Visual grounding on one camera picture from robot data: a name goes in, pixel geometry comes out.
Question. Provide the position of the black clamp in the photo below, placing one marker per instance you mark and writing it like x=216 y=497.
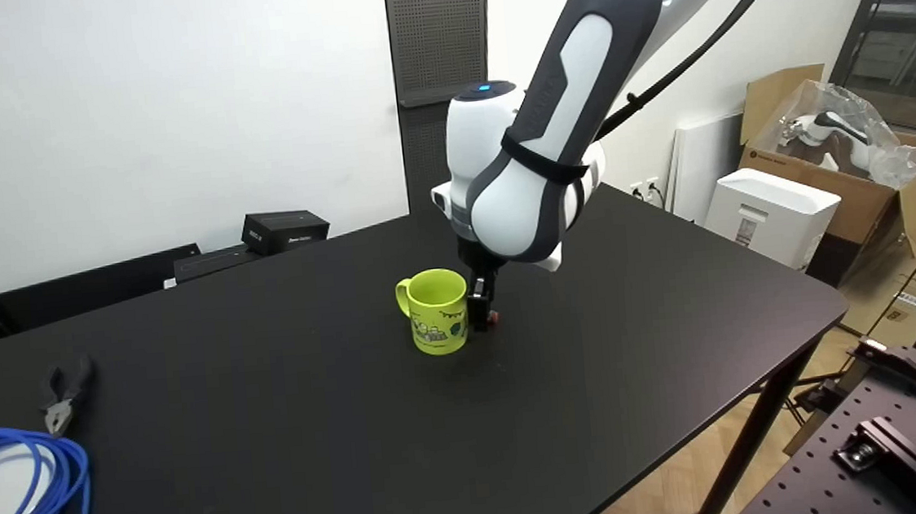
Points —
x=904 y=373

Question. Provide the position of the green mug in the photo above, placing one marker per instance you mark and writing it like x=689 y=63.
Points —
x=438 y=312

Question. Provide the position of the white appliance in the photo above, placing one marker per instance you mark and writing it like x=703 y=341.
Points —
x=773 y=212

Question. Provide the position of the clear plastic bag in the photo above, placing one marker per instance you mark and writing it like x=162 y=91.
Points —
x=865 y=135

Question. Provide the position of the flat black box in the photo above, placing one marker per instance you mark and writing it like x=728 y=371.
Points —
x=213 y=262

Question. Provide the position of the open cardboard box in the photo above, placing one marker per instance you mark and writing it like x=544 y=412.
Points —
x=862 y=201

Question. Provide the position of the black bracket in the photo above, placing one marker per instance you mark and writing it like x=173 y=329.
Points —
x=890 y=452

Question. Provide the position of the black pliers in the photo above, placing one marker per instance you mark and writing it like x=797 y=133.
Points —
x=68 y=390

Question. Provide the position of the stack of white boards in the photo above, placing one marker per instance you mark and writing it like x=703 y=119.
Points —
x=700 y=160

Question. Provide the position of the dark grey perforated panel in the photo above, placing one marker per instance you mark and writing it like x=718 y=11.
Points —
x=436 y=30

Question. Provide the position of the small black box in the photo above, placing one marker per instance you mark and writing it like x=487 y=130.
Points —
x=284 y=228

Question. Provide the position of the wall socket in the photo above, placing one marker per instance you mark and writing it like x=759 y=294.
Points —
x=646 y=190

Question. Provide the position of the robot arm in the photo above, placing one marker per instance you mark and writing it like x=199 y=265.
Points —
x=566 y=77

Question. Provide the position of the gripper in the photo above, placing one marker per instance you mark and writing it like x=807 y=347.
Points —
x=480 y=265

